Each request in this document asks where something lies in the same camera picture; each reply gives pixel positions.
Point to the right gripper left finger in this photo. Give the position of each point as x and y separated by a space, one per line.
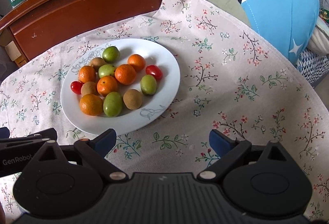
93 152

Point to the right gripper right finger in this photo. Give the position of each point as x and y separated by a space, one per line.
232 153

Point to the small brown kiwi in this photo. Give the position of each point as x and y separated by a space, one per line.
89 88

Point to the large front orange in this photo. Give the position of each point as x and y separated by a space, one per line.
106 85

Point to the red cherry tomato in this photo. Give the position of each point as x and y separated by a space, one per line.
76 87
155 71

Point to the large green jujube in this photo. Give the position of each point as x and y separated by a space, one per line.
106 70

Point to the small green jujube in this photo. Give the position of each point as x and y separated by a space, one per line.
148 85

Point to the brown kiwi front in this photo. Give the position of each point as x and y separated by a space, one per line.
96 63

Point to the small orange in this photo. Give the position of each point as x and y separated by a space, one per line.
137 62

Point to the small cardboard box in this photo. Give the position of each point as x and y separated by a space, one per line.
9 44

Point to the brown wooden nightstand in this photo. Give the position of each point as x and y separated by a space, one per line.
37 25

